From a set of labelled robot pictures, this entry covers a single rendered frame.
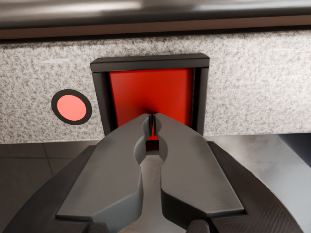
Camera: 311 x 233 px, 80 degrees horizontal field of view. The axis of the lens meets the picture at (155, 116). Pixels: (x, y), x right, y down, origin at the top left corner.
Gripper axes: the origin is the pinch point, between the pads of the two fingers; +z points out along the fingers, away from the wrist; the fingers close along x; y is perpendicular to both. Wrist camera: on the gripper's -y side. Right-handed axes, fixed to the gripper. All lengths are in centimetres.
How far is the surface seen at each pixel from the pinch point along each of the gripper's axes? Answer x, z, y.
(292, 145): 40, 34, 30
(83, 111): -5.6, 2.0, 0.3
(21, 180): -108, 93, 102
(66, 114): -7.1, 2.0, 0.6
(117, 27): -2.8, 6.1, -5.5
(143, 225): -18, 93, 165
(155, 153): 0.1, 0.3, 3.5
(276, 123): 10.3, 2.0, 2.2
